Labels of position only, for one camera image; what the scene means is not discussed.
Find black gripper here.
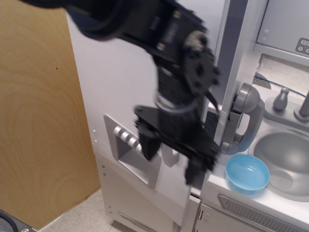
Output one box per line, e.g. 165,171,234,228
134,101,219,185

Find grey fridge door handle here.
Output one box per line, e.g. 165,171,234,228
161,144,180,167

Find white toy fridge door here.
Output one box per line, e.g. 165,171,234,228
65,0,229,227

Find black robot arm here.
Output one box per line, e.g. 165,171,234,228
29,0,220,185

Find grey ice dispenser panel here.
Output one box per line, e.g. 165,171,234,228
104,115,162,189

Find white lower freezer door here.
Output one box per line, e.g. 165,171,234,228
96,157,200,232

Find white toy kitchen cabinet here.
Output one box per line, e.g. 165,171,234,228
191,0,309,232

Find light blue plastic bowl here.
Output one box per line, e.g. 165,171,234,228
225,155,270,196

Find grey toy telephone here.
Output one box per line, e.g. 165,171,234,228
220,83,265,155

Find grey toy sink basin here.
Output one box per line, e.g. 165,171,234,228
248,129,309,202

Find grey toy faucet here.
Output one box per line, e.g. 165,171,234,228
264,87,309,132

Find grey oven vent panel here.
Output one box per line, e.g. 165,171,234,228
217,194,309,232

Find plywood board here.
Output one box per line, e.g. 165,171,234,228
0,0,99,229

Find grey toy microwave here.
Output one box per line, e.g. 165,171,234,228
254,0,309,66

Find black equipment base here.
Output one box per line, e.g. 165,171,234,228
0,210,37,232

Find blue cable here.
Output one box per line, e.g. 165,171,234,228
253,75,307,99

